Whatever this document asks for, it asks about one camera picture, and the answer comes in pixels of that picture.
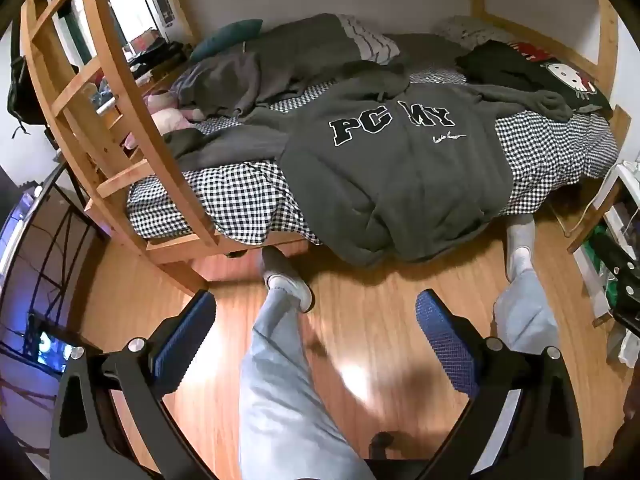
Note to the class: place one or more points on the grey lettered hoodie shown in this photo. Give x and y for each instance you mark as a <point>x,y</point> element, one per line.
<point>390,175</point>

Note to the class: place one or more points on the grey slipper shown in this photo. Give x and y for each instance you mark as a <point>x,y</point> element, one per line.
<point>520,245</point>
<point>290,285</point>

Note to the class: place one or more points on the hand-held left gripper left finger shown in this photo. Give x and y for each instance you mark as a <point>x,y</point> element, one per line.
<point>185,342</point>

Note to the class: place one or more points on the person's left leg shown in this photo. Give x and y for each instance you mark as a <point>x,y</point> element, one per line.
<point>280,385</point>

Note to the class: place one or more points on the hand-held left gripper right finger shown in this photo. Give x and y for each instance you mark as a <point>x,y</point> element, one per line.
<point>445,342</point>

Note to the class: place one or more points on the black hanging bag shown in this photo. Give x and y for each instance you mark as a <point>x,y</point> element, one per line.
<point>20,90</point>

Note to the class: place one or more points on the teal pillow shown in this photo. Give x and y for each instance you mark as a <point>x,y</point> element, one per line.
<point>225,37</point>

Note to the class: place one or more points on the white shelf unit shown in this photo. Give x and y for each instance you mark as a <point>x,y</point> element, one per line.
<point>620,210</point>

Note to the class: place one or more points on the white dotted pillow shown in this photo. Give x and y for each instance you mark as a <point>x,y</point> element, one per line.
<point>470,30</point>

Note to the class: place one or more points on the pink plush toy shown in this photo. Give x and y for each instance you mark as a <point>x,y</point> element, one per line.
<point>165,120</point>

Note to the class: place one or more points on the white air conditioner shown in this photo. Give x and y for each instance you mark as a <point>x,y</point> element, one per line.
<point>162,7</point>

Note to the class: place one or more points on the wooden bed frame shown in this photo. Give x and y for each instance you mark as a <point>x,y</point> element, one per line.
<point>115,60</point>

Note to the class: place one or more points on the person's right leg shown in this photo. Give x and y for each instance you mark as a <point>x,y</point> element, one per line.
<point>525,310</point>

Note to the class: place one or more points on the black metal desk frame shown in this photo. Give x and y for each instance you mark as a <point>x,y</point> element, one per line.
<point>55,240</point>

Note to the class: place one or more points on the light grey cloth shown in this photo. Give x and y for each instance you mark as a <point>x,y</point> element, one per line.
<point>225,80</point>

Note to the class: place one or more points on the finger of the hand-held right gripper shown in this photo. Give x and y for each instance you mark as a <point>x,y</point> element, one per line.
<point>627,285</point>

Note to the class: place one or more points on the person's leg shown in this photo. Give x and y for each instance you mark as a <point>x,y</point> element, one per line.
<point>525,310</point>
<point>280,385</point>

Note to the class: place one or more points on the lit screen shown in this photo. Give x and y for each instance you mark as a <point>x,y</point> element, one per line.
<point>47,347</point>

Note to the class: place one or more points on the checkered bed sheet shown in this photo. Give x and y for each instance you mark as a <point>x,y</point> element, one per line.
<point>240,200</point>

